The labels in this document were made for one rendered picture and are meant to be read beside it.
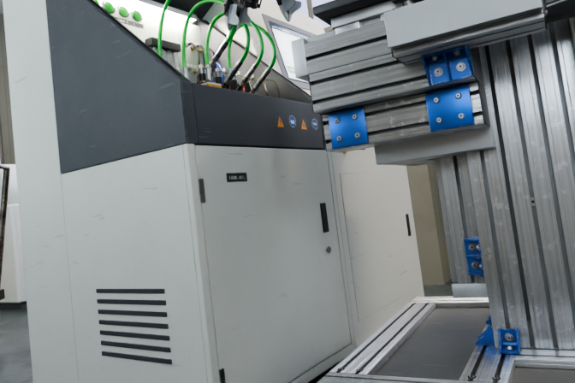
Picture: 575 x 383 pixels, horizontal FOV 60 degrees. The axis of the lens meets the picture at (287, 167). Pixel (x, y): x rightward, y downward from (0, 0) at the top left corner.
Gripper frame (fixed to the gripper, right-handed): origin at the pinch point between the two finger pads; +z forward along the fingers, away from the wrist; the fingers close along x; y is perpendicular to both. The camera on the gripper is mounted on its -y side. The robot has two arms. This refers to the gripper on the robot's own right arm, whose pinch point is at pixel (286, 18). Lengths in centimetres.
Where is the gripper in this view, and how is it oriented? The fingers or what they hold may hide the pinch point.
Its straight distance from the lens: 169.3
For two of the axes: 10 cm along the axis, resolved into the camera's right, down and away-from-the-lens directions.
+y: 8.1, -1.4, -5.7
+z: 1.2, 9.9, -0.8
